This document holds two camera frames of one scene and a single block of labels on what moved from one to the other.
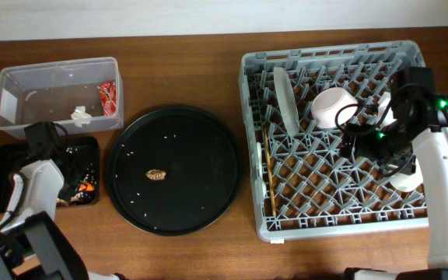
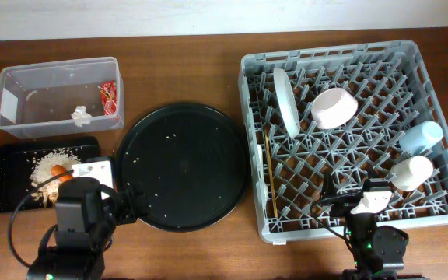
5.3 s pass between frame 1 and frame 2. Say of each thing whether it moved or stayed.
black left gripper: moved
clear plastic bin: stayed
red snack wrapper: stayed
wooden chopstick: stayed
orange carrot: moved
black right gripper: moved
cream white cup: stayed
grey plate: stayed
